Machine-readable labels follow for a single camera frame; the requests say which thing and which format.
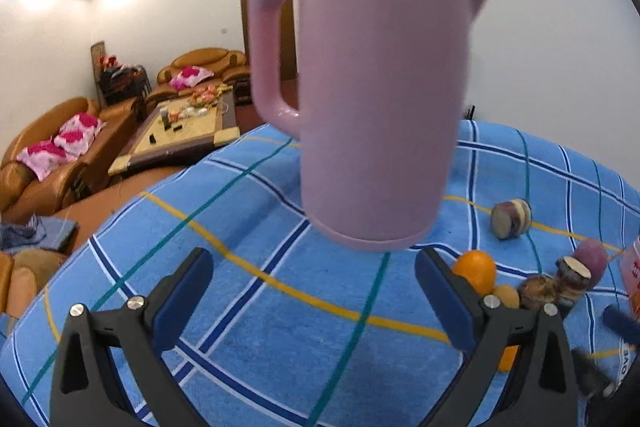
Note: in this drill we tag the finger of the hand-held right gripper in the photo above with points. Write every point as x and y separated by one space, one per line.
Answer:
592 377
620 323

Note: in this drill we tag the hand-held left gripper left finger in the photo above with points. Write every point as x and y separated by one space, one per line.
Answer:
182 302

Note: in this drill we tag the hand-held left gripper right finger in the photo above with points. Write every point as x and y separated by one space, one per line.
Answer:
445 307

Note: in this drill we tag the large orange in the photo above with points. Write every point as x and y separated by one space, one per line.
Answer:
475 272

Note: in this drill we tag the pink metal tin box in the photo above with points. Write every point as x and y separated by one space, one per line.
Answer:
632 277

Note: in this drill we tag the small yellow fruit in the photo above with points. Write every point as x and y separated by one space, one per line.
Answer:
506 296

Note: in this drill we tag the whole purple radish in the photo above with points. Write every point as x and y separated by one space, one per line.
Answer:
592 254

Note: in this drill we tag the small orange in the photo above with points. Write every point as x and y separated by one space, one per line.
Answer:
509 357

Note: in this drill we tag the brown sweet potato piece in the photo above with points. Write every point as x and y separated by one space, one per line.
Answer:
537 292

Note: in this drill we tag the halved purple radish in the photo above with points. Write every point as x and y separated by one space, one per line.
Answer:
510 218

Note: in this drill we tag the pink plastic kettle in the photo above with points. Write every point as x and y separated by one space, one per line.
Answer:
375 82

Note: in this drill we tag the blue checked blanket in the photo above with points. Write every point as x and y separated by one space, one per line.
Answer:
280 337

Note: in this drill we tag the wooden coffee table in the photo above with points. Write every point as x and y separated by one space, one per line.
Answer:
175 132

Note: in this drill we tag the blue cloth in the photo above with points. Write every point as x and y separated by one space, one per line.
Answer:
20 232

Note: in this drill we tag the long brown leather sofa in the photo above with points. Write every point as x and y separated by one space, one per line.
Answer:
30 197

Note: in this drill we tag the pink flowered cushion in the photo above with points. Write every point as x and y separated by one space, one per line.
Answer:
189 77
47 157
80 129

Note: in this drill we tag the pile of snacks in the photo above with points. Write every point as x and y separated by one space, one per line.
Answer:
205 96

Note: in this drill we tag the black side stool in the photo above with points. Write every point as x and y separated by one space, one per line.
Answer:
242 92

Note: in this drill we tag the dark shelf with red items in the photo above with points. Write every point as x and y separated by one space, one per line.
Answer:
120 79

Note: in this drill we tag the brown leather armchair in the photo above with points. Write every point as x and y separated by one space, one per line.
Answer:
200 59

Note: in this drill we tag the brown wooden door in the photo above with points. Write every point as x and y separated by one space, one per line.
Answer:
245 17

